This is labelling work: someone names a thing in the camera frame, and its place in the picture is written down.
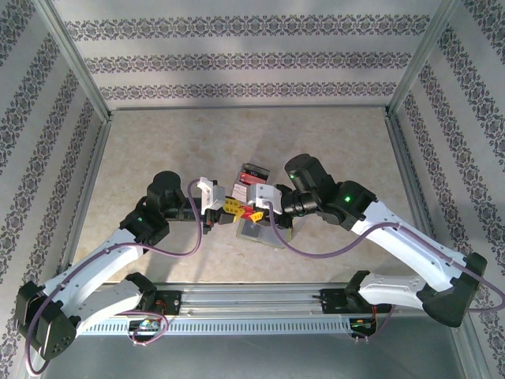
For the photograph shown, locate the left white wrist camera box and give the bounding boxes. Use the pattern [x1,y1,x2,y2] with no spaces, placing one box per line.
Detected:
[196,176,226,216]

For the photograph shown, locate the clear acrylic card box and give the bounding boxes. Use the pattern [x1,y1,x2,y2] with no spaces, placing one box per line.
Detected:
[232,162,272,207]

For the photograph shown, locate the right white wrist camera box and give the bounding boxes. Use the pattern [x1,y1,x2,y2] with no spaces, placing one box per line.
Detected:
[252,182,283,217]

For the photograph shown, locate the slotted grey cable duct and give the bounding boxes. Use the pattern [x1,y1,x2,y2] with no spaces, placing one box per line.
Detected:
[77,317,353,336]

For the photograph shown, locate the aluminium frame post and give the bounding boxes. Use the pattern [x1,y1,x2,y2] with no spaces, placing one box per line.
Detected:
[33,0,114,122]
[384,0,462,119]

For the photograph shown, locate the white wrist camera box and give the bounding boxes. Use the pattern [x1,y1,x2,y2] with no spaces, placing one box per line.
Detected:
[252,182,283,217]
[196,176,226,216]

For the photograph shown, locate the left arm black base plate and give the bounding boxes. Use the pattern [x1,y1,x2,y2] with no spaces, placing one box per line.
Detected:
[140,290,182,317]

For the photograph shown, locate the olive green card holder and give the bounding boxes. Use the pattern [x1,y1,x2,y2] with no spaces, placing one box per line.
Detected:
[235,218,296,251]

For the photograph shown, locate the black credit card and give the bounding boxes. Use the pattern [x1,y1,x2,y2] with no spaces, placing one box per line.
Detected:
[242,163,271,178]

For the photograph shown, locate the aluminium side rail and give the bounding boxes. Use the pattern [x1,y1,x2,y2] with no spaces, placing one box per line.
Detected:
[53,114,114,287]
[384,110,451,285]

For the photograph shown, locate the dark red credit card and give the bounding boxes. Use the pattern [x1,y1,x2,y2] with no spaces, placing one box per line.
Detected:
[238,172,269,186]

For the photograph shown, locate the aluminium back rail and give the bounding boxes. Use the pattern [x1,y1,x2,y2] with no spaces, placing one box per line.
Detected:
[108,103,390,114]

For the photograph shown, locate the pink white patterned card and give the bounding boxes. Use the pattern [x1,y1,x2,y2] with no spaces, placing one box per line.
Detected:
[232,183,257,207]

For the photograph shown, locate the grey metal sheet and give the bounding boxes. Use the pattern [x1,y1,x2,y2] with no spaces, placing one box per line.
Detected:
[23,315,484,379]

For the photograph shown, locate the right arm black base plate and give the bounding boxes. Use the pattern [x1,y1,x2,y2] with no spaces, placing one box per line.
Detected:
[321,288,394,316]

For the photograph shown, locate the aluminium front rail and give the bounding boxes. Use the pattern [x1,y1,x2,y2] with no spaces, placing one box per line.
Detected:
[90,282,435,319]

